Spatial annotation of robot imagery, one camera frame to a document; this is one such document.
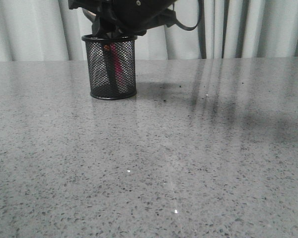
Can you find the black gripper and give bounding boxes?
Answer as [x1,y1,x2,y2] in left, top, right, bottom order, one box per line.
[68,0,176,39]

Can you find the black mesh pen cup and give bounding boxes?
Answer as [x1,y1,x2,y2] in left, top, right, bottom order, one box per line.
[81,35,137,100]

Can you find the pink pen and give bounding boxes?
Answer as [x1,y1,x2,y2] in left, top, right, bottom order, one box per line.
[111,43,122,83]

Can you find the grey orange scissors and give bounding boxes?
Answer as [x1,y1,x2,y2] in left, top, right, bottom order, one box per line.
[102,33,118,90]

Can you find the grey curtain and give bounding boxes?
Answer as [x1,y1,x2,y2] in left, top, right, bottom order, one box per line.
[0,0,298,61]

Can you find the black cable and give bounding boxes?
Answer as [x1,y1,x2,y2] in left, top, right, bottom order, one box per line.
[172,0,204,32]

